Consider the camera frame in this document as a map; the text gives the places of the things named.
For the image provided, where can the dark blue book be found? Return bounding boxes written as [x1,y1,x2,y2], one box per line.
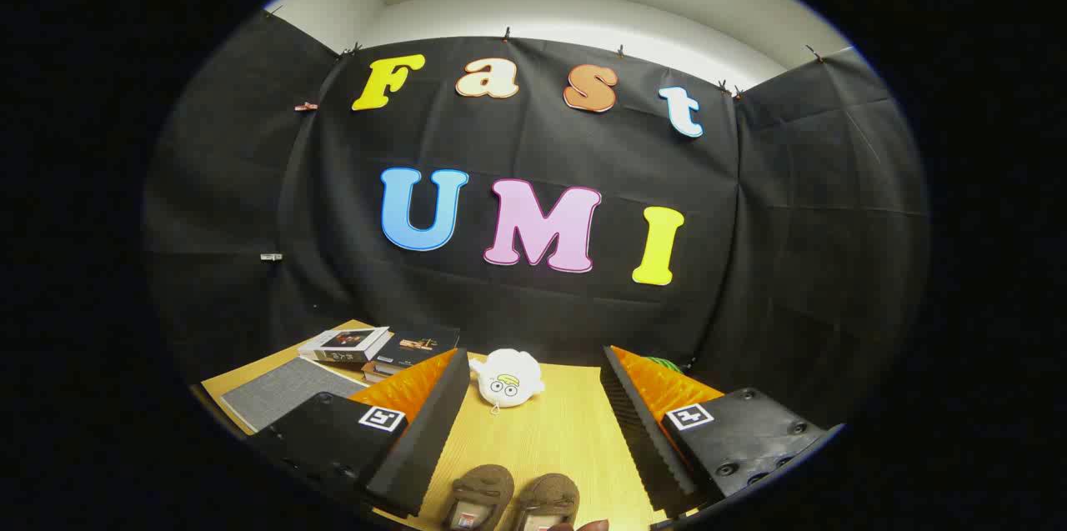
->
[371,325,461,369]

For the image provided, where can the white plush toy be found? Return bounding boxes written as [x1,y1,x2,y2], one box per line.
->
[468,348,545,415]

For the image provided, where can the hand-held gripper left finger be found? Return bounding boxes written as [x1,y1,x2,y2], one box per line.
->
[250,348,472,519]

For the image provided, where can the brown cover book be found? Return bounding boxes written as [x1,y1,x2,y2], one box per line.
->
[361,360,409,384]

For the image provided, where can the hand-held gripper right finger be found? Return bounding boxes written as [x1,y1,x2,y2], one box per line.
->
[600,345,843,519]

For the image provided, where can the grey fabric storage box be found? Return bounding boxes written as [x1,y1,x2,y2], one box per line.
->
[221,358,368,433]

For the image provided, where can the white cover book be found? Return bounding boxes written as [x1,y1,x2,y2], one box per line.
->
[298,326,390,365]

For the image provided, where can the black backdrop cloth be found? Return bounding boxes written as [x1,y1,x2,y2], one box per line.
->
[142,10,930,432]

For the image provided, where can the brown fuzzy shoe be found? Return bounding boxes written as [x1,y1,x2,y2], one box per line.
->
[510,473,580,531]
[442,464,515,531]

